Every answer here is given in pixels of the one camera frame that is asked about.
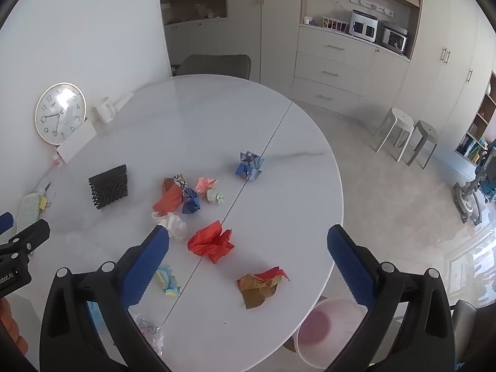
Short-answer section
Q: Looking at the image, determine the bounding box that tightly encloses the red paper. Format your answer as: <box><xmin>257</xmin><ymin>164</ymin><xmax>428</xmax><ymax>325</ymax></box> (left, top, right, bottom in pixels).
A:
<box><xmin>188</xmin><ymin>220</ymin><xmax>235</xmax><ymax>264</ymax></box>

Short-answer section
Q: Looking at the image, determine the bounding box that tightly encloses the red snack wrapper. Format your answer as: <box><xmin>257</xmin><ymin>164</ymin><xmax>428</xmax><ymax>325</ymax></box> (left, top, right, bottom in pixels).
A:
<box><xmin>152</xmin><ymin>185</ymin><xmax>183</xmax><ymax>216</ymax></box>

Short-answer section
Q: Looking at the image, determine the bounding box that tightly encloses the blue patterned wrapper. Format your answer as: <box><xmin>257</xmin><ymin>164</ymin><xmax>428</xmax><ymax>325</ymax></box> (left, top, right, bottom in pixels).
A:
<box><xmin>235</xmin><ymin>151</ymin><xmax>265</xmax><ymax>181</ymax></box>

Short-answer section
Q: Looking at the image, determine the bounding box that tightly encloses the white plastic trash bin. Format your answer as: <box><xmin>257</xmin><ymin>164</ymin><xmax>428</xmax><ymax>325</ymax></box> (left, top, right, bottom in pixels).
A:
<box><xmin>293</xmin><ymin>298</ymin><xmax>367</xmax><ymax>370</ymax></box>

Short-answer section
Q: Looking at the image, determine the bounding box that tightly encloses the person left hand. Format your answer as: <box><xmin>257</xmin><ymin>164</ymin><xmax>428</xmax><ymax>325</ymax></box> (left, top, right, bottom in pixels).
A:
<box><xmin>0</xmin><ymin>298</ymin><xmax>29</xmax><ymax>355</ymax></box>

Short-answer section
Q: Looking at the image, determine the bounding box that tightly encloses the yellow blue crumpled paper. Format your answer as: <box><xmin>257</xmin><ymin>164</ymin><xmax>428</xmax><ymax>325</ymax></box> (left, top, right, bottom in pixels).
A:
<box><xmin>155</xmin><ymin>266</ymin><xmax>181</xmax><ymax>297</ymax></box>

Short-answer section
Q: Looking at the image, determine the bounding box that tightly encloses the white crumpled tissue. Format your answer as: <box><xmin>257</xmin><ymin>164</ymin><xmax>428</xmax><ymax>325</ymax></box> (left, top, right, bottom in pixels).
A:
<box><xmin>152</xmin><ymin>212</ymin><xmax>188</xmax><ymax>240</ymax></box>

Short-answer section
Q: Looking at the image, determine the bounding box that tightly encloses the shiny crumpled plastic wrapper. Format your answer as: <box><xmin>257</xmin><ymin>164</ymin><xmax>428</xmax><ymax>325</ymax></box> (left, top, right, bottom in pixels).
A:
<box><xmin>134</xmin><ymin>314</ymin><xmax>163</xmax><ymax>357</ymax></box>

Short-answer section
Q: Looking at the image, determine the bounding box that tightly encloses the dark blue crumpled wrapper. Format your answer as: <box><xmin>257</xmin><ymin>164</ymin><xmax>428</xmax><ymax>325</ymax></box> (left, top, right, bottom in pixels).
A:
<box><xmin>182</xmin><ymin>187</ymin><xmax>201</xmax><ymax>214</ymax></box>

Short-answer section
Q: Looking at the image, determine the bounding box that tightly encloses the black ridged foam block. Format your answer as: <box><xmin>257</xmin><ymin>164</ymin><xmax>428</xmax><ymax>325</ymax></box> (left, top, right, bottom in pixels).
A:
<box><xmin>88</xmin><ymin>165</ymin><xmax>128</xmax><ymax>210</ymax></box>

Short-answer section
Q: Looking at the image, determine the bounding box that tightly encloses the white card box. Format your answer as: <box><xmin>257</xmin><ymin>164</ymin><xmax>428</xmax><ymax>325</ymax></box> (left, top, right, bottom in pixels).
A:
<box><xmin>56</xmin><ymin>120</ymin><xmax>97</xmax><ymax>164</ymax></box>

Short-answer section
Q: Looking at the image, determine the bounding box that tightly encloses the pink crumpled paper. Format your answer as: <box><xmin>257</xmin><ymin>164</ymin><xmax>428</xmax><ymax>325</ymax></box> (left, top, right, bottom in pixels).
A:
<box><xmin>195</xmin><ymin>177</ymin><xmax>217</xmax><ymax>197</ymax></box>

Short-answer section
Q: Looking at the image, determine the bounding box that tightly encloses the teal grey kids chair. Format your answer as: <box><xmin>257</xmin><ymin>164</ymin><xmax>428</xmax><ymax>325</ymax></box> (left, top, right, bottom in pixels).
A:
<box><xmin>453</xmin><ymin>141</ymin><xmax>496</xmax><ymax>225</ymax></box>

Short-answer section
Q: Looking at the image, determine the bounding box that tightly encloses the grey stool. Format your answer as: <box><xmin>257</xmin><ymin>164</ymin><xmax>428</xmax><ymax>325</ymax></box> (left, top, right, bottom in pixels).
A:
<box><xmin>407</xmin><ymin>120</ymin><xmax>439</xmax><ymax>170</ymax></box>

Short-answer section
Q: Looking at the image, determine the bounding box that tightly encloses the white stool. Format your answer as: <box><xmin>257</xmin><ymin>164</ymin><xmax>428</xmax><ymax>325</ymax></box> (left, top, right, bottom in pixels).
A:
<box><xmin>375</xmin><ymin>108</ymin><xmax>414</xmax><ymax>162</ymax></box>

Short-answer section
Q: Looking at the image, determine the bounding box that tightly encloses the dark grey dining chair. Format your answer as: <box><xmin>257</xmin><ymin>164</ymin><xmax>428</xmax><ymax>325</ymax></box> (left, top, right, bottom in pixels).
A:
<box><xmin>173</xmin><ymin>55</ymin><xmax>251</xmax><ymax>80</ymax></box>

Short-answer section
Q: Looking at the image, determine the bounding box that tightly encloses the silver microwave oven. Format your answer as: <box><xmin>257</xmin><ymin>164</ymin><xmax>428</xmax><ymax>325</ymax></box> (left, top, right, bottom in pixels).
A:
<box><xmin>382</xmin><ymin>24</ymin><xmax>408</xmax><ymax>55</ymax></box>

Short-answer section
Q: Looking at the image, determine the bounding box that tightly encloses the grey chair with black frame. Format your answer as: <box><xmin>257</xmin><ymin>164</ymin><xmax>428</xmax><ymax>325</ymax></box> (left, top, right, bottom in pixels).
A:
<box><xmin>451</xmin><ymin>300</ymin><xmax>495</xmax><ymax>364</ymax></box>

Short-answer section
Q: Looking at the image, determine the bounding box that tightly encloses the round white wall clock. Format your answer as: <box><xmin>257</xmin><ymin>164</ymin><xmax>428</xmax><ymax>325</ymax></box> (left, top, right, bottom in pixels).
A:
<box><xmin>34</xmin><ymin>82</ymin><xmax>87</xmax><ymax>146</ymax></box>

